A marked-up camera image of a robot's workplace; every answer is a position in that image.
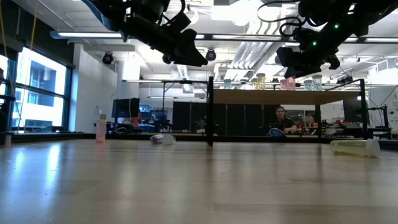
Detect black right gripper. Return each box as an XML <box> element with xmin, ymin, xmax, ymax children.
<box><xmin>276</xmin><ymin>18</ymin><xmax>355</xmax><ymax>78</ymax></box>

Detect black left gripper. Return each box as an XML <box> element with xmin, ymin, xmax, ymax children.
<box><xmin>124</xmin><ymin>0</ymin><xmax>208</xmax><ymax>67</ymax></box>

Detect green pill bottle white cap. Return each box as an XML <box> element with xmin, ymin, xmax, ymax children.
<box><xmin>312</xmin><ymin>74</ymin><xmax>323</xmax><ymax>91</ymax></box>

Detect blue pill bottle red pills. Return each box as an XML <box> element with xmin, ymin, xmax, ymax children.
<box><xmin>149</xmin><ymin>134</ymin><xmax>165</xmax><ymax>146</ymax></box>

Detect white ceiling conduits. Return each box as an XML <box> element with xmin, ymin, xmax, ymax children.
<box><xmin>231</xmin><ymin>12</ymin><xmax>287</xmax><ymax>71</ymax></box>

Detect person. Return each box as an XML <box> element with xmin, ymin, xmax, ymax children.
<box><xmin>130</xmin><ymin>111</ymin><xmax>142</xmax><ymax>128</ymax></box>
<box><xmin>269</xmin><ymin>105</ymin><xmax>298</xmax><ymax>135</ymax></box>

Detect blue round object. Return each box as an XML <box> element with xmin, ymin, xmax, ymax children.
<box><xmin>267</xmin><ymin>127</ymin><xmax>285</xmax><ymax>138</ymax></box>

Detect small background potted plant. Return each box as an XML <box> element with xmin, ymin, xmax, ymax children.
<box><xmin>195</xmin><ymin>117</ymin><xmax>208</xmax><ymax>133</ymax></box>

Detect black partition panels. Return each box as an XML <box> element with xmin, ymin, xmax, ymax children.
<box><xmin>172</xmin><ymin>101</ymin><xmax>277</xmax><ymax>134</ymax></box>

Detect black computer monitor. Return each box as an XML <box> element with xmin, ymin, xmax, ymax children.
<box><xmin>111</xmin><ymin>98</ymin><xmax>141</xmax><ymax>119</ymax></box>

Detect white whiteboard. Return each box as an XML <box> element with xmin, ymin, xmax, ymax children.
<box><xmin>368</xmin><ymin>86</ymin><xmax>398</xmax><ymax>133</ymax></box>

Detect long linear ceiling light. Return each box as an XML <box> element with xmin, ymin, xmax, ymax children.
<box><xmin>49</xmin><ymin>30</ymin><xmax>398</xmax><ymax>44</ymax></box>

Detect black office chair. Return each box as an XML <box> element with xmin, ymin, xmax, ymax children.
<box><xmin>0</xmin><ymin>95</ymin><xmax>18</xmax><ymax>132</ymax></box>

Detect white ring ceiling lamp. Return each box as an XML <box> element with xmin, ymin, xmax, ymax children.
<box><xmin>186</xmin><ymin>8</ymin><xmax>200</xmax><ymax>26</ymax></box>

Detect black background workbench frame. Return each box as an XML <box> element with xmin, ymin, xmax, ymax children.
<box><xmin>123</xmin><ymin>79</ymin><xmax>208</xmax><ymax>134</ymax></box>

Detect wooden shelf black metal frame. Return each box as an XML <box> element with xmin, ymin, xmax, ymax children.
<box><xmin>206</xmin><ymin>76</ymin><xmax>368</xmax><ymax>146</ymax></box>

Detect black metal rig frame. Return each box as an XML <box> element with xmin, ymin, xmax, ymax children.
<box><xmin>0</xmin><ymin>132</ymin><xmax>398</xmax><ymax>146</ymax></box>

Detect large window blue frame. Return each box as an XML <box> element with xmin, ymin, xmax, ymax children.
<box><xmin>0</xmin><ymin>46</ymin><xmax>74</xmax><ymax>133</ymax></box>

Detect yellow cable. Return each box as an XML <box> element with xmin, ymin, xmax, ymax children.
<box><xmin>0</xmin><ymin>0</ymin><xmax>40</xmax><ymax>131</ymax></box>

